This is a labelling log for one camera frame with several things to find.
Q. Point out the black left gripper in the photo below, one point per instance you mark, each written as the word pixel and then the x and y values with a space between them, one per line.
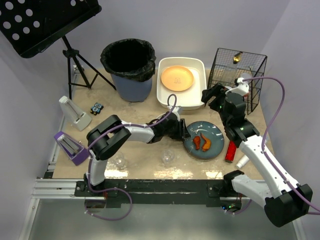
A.
pixel 180 129

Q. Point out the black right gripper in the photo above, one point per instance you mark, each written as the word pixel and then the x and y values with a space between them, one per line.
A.
pixel 216 97

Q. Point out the blue ceramic plate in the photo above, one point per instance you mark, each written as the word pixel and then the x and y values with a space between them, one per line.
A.
pixel 212 132

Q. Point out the yellow plastic plate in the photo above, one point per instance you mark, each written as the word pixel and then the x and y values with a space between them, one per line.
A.
pixel 177 78

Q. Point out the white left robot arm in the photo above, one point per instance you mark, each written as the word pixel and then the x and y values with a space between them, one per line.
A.
pixel 108 137

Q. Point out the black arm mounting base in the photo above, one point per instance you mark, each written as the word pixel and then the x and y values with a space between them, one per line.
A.
pixel 112 193

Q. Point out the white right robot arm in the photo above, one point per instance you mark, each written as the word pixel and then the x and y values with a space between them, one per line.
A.
pixel 282 197

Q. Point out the left orange chicken piece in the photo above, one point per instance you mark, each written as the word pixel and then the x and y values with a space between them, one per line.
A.
pixel 197 142

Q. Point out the orange chicken piece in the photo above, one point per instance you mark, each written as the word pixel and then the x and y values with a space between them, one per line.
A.
pixel 207 143
pixel 197 142

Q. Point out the right orange chicken piece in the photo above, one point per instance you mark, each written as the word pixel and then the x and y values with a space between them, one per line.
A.
pixel 207 143

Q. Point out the right clear wine glass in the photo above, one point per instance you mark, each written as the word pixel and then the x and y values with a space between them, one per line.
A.
pixel 167 157

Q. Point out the clear wine glass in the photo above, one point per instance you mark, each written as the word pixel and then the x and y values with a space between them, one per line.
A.
pixel 167 157
pixel 119 160

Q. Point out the white plastic tub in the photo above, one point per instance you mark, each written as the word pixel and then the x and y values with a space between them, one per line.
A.
pixel 189 99

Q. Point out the red glitter tube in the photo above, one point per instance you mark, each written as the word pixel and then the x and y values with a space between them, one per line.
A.
pixel 230 153

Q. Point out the white plastic tube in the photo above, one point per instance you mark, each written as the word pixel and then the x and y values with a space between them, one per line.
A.
pixel 242 162

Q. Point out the blue trash bin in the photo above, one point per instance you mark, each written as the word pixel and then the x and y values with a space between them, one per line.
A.
pixel 131 90

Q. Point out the left clear wine glass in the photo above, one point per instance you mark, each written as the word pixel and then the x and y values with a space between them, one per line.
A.
pixel 119 160

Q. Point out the black trash bag liner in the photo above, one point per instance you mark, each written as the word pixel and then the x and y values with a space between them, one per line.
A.
pixel 131 58

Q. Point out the blue owl number magnet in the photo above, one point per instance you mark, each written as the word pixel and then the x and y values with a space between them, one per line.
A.
pixel 96 108

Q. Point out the white metronome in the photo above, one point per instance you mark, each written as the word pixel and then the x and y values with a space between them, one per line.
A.
pixel 74 114

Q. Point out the purple metronome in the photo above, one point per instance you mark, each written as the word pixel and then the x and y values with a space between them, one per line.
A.
pixel 75 151

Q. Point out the black music stand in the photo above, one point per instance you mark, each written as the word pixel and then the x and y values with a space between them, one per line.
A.
pixel 32 26

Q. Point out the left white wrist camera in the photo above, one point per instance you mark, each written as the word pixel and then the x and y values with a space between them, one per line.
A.
pixel 176 110

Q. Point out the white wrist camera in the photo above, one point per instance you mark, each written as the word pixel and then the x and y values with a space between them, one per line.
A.
pixel 242 87
pixel 176 110

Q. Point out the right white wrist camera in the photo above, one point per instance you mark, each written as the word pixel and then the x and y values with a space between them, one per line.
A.
pixel 242 87

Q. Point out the black wire basket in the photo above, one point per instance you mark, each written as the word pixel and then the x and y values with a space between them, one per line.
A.
pixel 252 63

